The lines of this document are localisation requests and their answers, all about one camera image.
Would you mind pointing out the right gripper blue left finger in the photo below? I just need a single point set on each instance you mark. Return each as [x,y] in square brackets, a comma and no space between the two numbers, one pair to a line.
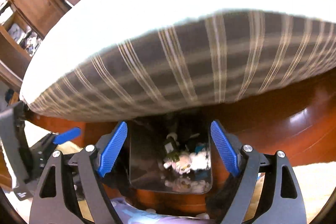
[109,147]

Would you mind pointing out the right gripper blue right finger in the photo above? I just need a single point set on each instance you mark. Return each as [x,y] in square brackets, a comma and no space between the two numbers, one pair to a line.
[228,147]

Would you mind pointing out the white crumpled tissue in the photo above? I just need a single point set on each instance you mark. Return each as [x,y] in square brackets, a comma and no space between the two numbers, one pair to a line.
[186,162]

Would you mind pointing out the brown wooden wardrobe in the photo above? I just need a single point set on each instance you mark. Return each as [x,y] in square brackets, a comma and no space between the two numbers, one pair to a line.
[31,3]

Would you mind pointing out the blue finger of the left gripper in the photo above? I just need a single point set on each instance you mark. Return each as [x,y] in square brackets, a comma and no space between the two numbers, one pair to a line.
[67,136]

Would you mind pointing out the black trash bin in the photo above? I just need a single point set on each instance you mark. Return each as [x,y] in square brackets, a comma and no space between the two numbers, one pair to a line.
[147,155]

